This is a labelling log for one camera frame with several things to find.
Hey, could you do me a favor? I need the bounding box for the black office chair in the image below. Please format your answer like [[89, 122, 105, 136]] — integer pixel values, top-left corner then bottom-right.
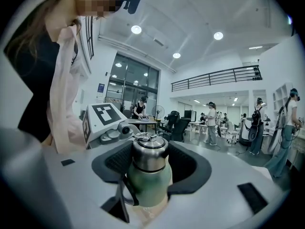
[[159, 110, 181, 136]]

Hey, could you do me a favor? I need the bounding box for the person's left forearm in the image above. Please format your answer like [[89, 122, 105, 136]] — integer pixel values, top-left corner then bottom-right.
[[46, 114, 87, 154]]

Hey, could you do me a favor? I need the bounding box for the black metal grille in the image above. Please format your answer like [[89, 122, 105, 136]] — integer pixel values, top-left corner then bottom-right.
[[85, 15, 95, 61]]

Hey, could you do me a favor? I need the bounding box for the white office chair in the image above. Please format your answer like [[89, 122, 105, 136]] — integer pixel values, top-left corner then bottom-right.
[[225, 121, 239, 145]]

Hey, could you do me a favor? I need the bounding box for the black head-mounted camera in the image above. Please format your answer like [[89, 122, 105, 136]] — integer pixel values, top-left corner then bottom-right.
[[122, 0, 143, 15]]

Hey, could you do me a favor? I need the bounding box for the white pod-shaped device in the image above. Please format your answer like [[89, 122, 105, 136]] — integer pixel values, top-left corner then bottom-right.
[[238, 116, 254, 146]]

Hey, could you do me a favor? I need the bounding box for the white arched bookshelf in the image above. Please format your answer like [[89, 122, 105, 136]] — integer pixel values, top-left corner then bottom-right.
[[272, 82, 294, 119]]

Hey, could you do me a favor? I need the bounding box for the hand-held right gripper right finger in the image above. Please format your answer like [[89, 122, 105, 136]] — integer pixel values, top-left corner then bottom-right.
[[144, 141, 290, 229]]

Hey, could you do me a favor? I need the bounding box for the steel bottle lid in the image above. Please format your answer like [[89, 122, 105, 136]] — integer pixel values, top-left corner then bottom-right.
[[132, 132, 169, 172]]

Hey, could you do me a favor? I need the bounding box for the black monitor screen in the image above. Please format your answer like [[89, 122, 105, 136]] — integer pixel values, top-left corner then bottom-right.
[[183, 110, 197, 123]]

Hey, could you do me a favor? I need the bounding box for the black standing fan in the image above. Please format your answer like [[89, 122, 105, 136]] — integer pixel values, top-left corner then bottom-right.
[[152, 105, 167, 130]]

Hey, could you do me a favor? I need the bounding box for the grey side table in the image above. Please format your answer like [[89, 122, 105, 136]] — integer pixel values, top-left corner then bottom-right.
[[127, 118, 158, 132]]

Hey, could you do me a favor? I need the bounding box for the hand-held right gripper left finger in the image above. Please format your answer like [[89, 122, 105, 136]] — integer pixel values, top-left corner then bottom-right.
[[42, 140, 134, 229]]

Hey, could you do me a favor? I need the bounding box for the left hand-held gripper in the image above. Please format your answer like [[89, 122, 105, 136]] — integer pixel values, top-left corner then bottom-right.
[[82, 103, 143, 149]]

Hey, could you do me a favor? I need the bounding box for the black mezzanine railing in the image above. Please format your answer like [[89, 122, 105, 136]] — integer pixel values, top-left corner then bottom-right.
[[171, 65, 263, 93]]

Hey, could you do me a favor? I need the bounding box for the black-framed glass door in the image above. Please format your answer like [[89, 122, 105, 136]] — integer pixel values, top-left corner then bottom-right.
[[104, 53, 160, 130]]

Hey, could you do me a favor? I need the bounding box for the person's body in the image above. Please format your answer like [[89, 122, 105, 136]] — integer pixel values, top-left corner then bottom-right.
[[3, 0, 127, 154]]

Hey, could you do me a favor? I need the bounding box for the grey pod-shaped backpack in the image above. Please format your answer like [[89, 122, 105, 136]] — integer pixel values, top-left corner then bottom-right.
[[267, 105, 288, 154]]

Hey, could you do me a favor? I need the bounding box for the black chrome-framed chair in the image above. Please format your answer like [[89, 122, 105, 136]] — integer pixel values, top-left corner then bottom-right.
[[170, 117, 191, 143]]

